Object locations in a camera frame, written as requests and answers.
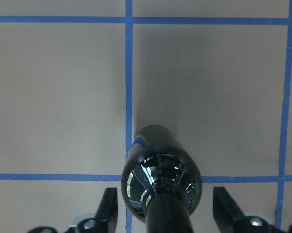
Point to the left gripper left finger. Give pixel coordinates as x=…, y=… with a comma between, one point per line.
x=103, y=221

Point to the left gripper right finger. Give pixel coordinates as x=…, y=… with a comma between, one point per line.
x=230, y=218

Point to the dark wine bottle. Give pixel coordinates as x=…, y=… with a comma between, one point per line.
x=161, y=184

